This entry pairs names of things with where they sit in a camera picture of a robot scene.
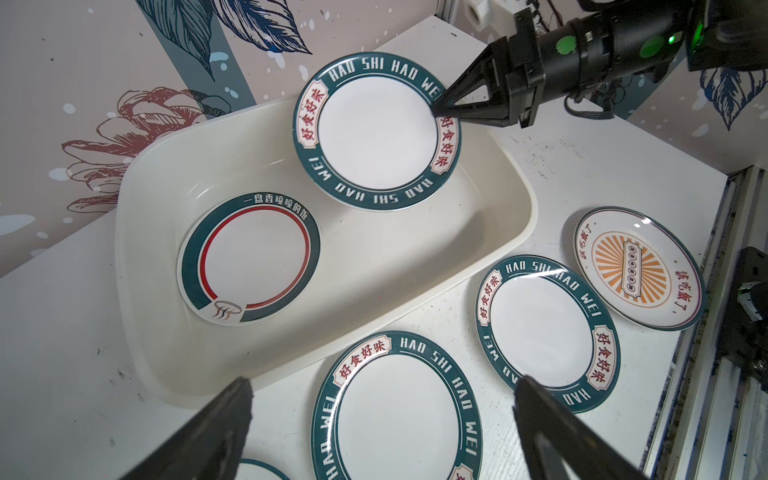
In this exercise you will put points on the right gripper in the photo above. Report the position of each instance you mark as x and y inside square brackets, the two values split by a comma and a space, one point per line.
[526, 70]

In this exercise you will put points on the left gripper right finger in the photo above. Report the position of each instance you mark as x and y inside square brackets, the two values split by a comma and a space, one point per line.
[557, 445]

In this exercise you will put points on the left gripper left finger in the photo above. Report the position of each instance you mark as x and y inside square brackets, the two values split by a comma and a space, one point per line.
[210, 445]

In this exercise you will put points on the green rim plate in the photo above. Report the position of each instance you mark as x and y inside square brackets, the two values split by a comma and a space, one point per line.
[395, 405]
[536, 317]
[365, 133]

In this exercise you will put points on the orange sunburst plate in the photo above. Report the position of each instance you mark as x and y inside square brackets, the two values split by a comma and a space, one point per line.
[640, 268]

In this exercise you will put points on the green red ring plate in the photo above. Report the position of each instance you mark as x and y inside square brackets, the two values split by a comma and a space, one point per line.
[248, 258]

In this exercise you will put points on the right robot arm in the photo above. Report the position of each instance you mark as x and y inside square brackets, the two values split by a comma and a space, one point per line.
[643, 37]

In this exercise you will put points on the white plastic bin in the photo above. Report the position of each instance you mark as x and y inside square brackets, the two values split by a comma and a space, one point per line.
[374, 267]

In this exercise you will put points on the white black line plate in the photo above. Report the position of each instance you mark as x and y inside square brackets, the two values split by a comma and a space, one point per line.
[251, 469]

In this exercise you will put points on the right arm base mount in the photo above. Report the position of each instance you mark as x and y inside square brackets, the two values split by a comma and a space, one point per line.
[743, 336]

